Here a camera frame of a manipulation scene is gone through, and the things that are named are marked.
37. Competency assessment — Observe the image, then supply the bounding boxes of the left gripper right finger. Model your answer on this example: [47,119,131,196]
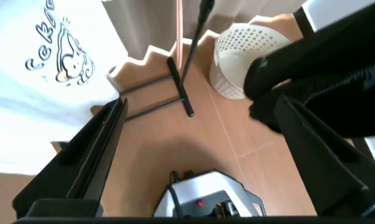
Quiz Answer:
[273,95,375,217]

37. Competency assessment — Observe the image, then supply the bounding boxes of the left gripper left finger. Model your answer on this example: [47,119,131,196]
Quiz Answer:
[12,98,129,218]

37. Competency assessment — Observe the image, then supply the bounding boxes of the white printed shirt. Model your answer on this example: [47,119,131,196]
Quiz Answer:
[0,0,130,177]

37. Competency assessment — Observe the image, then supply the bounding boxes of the black garment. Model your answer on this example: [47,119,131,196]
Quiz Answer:
[243,0,375,139]

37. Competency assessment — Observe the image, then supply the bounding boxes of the pink clothes hanger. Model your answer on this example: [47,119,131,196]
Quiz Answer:
[174,0,185,71]

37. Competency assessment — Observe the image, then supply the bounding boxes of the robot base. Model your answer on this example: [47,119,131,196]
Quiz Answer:
[152,169,268,218]

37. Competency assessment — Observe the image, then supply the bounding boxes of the black clothes rack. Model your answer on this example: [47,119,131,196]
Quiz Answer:
[120,0,216,122]

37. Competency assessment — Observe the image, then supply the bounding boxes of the white laundry basket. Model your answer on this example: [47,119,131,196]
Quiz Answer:
[209,23,293,100]

